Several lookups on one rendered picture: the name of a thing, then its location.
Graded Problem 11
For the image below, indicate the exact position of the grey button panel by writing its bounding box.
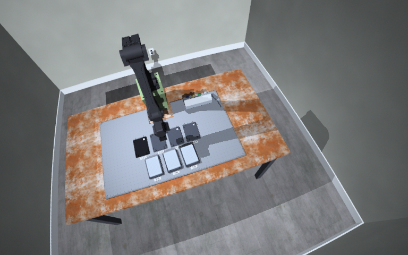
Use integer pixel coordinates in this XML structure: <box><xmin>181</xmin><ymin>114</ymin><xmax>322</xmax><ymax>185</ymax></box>
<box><xmin>183</xmin><ymin>91</ymin><xmax>221</xmax><ymax>109</ymax></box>

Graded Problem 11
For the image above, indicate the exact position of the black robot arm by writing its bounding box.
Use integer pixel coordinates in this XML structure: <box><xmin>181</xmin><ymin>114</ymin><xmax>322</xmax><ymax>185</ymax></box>
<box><xmin>119</xmin><ymin>34</ymin><xmax>167</xmax><ymax>142</ymax></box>

